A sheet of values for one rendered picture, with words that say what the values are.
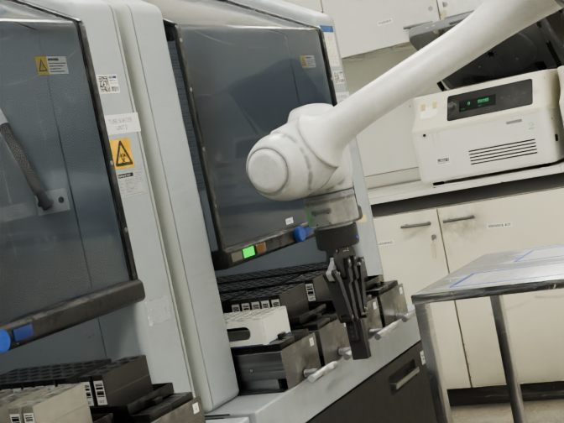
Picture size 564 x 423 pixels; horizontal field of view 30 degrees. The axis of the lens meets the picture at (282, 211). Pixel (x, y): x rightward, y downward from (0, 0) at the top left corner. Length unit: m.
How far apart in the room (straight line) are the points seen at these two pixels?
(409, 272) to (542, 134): 0.77
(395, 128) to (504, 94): 0.91
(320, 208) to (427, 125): 2.44
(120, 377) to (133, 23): 0.59
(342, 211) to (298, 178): 0.20
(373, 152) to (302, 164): 3.36
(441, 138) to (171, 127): 2.46
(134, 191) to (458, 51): 0.56
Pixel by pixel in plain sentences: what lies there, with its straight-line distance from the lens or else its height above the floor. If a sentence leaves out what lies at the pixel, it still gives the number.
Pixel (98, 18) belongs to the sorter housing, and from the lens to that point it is 1.72.
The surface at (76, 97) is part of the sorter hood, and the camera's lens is 1.61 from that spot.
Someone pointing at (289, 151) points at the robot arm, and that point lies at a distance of 1.60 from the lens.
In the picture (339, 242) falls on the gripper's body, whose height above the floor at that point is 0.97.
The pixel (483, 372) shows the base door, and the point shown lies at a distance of 4.29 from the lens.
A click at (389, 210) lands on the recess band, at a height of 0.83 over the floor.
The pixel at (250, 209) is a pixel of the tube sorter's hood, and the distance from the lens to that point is 1.97.
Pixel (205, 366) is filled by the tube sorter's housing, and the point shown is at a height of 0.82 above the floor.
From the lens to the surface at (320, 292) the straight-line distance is 2.17.
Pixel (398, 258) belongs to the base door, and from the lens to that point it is 4.29.
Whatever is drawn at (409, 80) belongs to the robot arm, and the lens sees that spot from 1.65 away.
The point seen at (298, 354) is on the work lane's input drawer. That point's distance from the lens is 1.90.
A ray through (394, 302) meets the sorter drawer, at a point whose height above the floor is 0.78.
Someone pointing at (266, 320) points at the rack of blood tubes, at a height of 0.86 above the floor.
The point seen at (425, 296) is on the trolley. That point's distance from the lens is 2.08.
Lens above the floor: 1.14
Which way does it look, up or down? 3 degrees down
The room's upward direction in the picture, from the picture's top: 11 degrees counter-clockwise
